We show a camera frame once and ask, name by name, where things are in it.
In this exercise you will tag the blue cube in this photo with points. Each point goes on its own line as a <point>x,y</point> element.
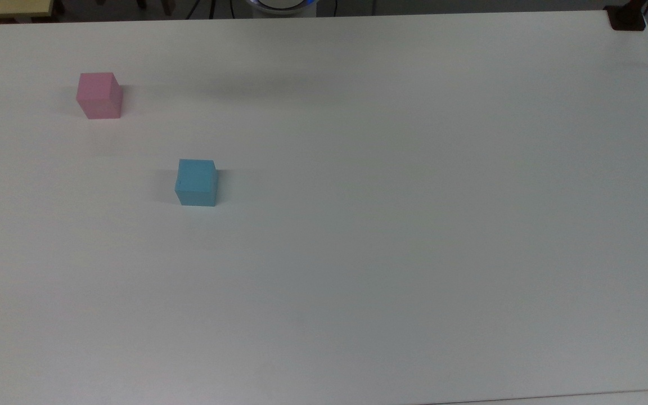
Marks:
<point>196,181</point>

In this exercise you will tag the pink cube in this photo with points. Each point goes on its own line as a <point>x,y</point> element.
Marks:
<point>99,94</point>

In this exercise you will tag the yellow side table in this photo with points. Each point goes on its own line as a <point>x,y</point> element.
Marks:
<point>3,8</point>

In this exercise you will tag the black clamp mount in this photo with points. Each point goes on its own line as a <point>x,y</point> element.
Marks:
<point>626,17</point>

